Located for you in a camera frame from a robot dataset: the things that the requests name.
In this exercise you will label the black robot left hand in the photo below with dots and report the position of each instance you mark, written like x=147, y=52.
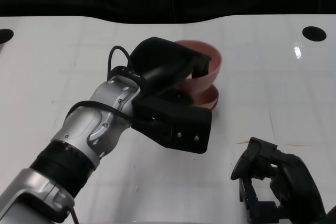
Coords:
x=157, y=58

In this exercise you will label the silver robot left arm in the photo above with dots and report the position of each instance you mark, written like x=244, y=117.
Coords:
x=86, y=129

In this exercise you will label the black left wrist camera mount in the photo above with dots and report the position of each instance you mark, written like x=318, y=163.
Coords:
x=183, y=124

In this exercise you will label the pink plastic bowl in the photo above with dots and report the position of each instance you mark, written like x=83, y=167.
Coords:
x=207, y=95
x=214, y=105
x=214, y=64

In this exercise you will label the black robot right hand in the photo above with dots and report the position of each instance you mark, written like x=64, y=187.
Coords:
x=288, y=182

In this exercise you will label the orange tape strip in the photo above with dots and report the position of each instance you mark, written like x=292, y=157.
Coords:
x=242, y=142

